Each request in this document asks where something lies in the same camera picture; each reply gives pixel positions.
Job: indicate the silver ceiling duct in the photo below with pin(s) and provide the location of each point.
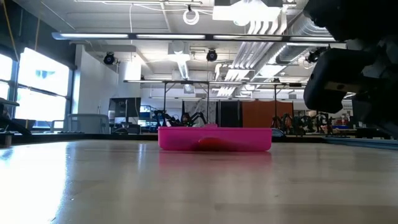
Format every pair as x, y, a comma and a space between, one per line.
298, 40

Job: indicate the grey cabinet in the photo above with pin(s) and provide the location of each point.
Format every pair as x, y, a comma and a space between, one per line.
87, 124

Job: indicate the black sloping frame strut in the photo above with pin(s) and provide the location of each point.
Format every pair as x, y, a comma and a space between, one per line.
12, 124

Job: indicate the background robot arms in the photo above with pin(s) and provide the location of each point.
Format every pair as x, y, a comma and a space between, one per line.
298, 123
168, 119

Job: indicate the grey cylindrical foot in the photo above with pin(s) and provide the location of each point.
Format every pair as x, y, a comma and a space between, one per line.
6, 140

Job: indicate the overhead light bar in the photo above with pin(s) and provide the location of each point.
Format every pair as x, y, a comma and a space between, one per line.
93, 35

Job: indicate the dark monitor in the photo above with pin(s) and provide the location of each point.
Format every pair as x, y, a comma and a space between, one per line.
124, 107

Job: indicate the black ceiling camera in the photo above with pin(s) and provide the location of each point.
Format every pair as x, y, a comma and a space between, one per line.
211, 55
109, 58

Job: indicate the pink plastic supply box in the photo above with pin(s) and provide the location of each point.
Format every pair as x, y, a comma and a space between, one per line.
174, 138

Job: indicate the narrow window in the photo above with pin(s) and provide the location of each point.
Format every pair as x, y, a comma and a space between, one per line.
5, 67

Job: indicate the blue chair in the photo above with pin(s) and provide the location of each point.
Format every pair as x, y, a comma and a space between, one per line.
278, 133

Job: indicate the black ceiling spotlight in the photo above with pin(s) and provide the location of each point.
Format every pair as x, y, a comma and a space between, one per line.
315, 56

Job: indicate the person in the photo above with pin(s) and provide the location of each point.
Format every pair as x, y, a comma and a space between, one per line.
186, 118

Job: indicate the black metal stand frame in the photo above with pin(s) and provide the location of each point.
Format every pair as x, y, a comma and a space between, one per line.
275, 102
164, 99

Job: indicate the white ceiling light panel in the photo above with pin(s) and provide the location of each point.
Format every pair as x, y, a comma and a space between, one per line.
245, 14

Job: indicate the black partition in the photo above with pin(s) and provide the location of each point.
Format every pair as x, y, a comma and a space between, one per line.
230, 113

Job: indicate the large window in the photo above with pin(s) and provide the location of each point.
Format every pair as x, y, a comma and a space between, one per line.
40, 71

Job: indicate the red rounded item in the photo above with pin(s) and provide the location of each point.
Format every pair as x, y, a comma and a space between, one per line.
214, 144

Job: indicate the orange partition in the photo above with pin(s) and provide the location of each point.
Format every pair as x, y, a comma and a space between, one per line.
267, 113

